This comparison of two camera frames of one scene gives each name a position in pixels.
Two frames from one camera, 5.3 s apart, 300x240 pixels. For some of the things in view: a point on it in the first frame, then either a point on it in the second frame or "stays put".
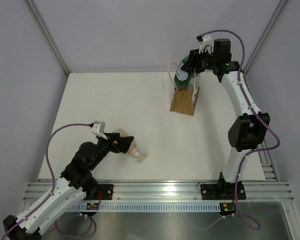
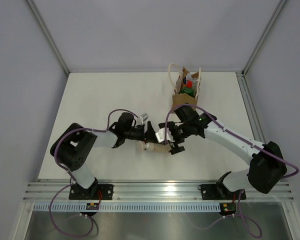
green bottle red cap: [182, 78] → [189, 89]
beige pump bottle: [132, 151] → [141, 146]
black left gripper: [123, 143] → [149, 135]
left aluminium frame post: [47, 32] stays put
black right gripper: [193, 63] → [176, 149]
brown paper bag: [183, 99] stays put
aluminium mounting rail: [172, 191] stays put
